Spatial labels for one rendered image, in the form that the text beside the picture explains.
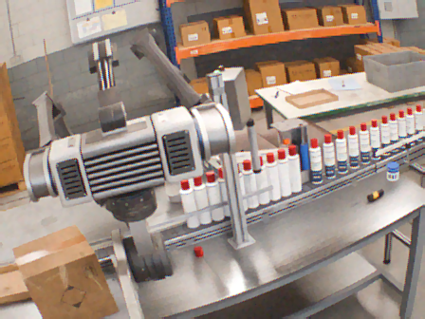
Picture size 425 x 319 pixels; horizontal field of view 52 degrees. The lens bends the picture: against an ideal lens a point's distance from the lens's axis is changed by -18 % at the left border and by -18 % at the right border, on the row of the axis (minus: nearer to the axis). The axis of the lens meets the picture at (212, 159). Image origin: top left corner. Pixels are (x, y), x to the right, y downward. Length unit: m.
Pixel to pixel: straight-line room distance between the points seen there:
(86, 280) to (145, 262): 0.30
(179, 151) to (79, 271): 0.57
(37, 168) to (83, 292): 0.52
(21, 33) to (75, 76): 1.08
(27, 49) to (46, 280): 5.04
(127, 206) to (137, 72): 5.13
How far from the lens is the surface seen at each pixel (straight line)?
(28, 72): 6.45
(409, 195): 2.24
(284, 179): 2.16
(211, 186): 2.03
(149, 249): 1.41
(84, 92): 6.44
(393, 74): 3.72
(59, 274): 1.61
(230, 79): 1.77
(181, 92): 1.56
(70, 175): 1.29
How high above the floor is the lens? 1.93
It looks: 23 degrees down
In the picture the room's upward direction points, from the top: 10 degrees counter-clockwise
